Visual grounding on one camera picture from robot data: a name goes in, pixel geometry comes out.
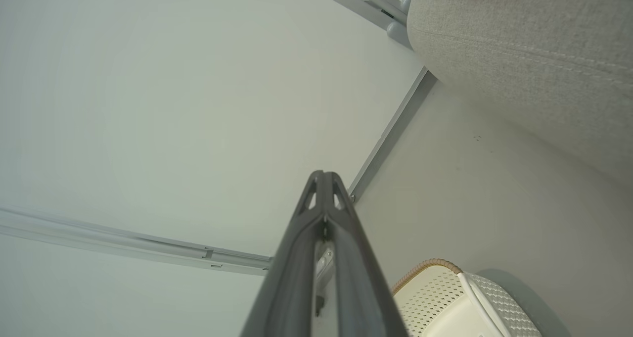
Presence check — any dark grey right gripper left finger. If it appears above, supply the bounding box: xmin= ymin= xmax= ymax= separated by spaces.
xmin=240 ymin=170 xmax=327 ymax=337

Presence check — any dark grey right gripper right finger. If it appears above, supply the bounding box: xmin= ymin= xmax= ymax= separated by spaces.
xmin=323 ymin=171 xmax=409 ymax=337

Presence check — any white perforated laundry basket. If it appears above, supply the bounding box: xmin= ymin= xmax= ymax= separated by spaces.
xmin=392 ymin=258 xmax=543 ymax=337

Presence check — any grey aluminium skirting rail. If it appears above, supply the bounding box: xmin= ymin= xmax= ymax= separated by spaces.
xmin=348 ymin=66 xmax=439 ymax=205
xmin=0 ymin=207 xmax=273 ymax=277

